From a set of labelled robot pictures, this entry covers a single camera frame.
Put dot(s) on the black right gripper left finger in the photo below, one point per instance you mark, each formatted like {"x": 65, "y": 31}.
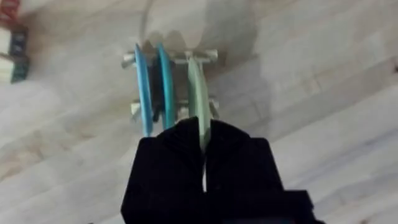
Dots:
{"x": 168, "y": 174}

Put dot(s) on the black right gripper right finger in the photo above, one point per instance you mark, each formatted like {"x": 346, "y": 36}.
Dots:
{"x": 239, "y": 174}

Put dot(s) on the pale green plate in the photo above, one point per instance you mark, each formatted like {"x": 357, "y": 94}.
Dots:
{"x": 199, "y": 93}

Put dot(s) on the small metal dish rack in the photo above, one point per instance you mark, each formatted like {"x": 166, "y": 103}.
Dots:
{"x": 183, "y": 57}

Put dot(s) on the blue plate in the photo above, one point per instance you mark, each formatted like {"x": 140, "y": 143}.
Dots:
{"x": 167, "y": 90}
{"x": 143, "y": 93}

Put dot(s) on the heap of small boxes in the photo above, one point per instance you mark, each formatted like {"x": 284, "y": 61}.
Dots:
{"x": 12, "y": 43}

